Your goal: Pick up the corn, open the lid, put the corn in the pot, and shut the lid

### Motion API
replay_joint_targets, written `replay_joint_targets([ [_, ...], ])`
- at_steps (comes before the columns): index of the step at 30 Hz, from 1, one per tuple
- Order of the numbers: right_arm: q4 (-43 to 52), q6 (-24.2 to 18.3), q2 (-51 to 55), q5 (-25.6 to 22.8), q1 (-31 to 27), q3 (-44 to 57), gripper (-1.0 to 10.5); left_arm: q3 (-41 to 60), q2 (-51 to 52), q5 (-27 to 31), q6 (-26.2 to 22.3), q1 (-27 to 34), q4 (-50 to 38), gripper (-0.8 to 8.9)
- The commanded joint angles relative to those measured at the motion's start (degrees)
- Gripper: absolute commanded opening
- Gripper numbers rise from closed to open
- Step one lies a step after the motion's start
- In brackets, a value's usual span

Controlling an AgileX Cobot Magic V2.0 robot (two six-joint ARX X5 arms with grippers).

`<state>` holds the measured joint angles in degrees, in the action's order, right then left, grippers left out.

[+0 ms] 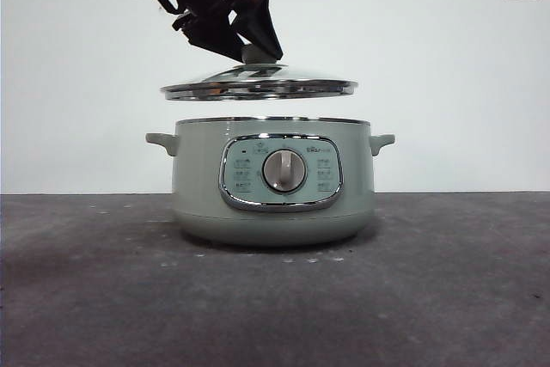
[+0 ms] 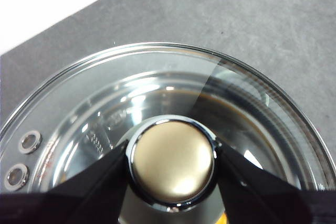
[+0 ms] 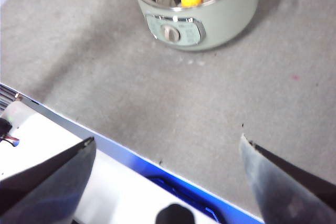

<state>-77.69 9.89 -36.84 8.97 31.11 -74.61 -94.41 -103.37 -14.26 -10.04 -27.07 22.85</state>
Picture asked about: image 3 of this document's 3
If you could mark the sage green electric pot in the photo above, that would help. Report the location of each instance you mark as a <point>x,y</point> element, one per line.
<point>223,19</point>

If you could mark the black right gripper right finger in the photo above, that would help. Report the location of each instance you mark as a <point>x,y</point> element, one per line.
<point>288,192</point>

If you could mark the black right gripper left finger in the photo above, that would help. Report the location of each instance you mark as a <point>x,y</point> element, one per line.
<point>47,190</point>

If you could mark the white cylinder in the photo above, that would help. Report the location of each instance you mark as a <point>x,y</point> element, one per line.
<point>18,111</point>

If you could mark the black rounded device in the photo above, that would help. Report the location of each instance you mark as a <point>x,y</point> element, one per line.
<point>175,214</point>

